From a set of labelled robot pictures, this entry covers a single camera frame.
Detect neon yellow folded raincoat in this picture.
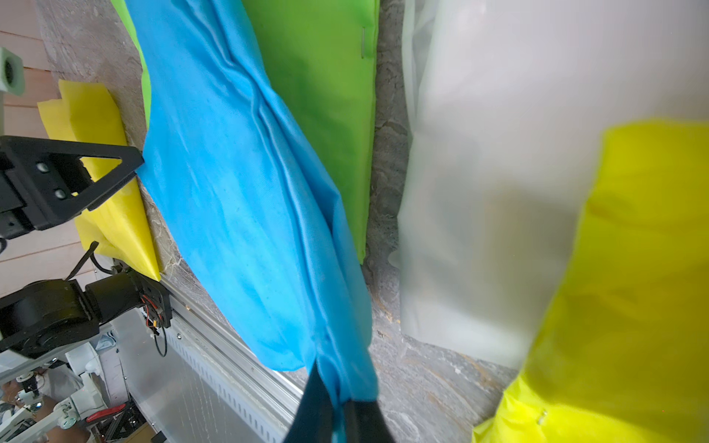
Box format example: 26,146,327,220
472,120,708,442

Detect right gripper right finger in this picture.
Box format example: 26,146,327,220
343,401,395,443

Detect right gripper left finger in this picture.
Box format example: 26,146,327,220
284,363,334,443

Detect blue raincoat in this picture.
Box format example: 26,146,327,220
124,0,380,443

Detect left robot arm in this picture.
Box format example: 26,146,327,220
1,136,172,358

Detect light green raincoat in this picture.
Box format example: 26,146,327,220
109,0,381,265

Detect white translucent folded raincoat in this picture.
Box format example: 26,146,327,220
398,1,708,369

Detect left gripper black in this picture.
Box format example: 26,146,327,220
1,138,144,240

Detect aluminium front rail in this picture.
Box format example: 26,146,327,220
110,273,311,443

